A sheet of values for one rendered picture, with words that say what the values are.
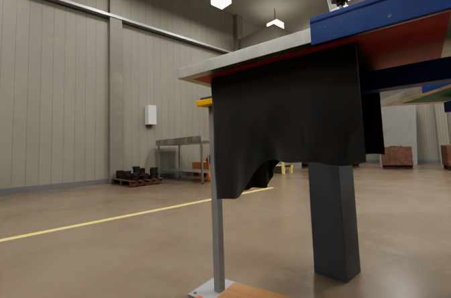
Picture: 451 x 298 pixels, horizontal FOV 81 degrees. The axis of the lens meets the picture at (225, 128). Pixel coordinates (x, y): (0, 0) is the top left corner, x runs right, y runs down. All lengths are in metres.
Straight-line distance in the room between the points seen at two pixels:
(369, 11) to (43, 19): 7.09
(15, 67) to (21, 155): 1.80
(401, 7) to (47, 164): 6.62
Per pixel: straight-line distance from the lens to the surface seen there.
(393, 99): 1.90
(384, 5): 0.70
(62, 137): 6.86
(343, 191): 1.56
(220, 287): 1.48
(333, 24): 0.71
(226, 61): 0.84
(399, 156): 8.83
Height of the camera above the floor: 0.69
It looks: 5 degrees up
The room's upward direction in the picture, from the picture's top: 2 degrees counter-clockwise
